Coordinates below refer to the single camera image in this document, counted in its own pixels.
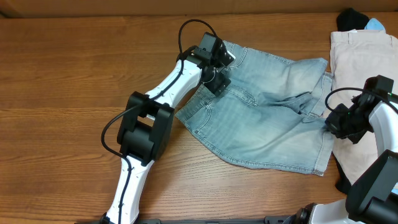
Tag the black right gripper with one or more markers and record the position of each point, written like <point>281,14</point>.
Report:
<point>333,122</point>

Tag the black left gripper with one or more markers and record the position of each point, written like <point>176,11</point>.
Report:
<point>219,82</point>

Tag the light blue denim shorts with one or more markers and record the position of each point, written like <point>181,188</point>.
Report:
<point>270,116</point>

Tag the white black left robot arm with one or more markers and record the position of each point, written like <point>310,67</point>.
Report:
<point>147,121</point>

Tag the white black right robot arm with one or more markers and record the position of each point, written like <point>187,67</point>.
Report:
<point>370,199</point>

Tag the light blue garment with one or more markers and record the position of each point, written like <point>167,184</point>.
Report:
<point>374,24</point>

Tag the black garment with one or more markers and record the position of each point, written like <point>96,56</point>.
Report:
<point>351,19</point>

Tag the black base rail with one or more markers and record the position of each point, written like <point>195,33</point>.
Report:
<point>265,220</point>

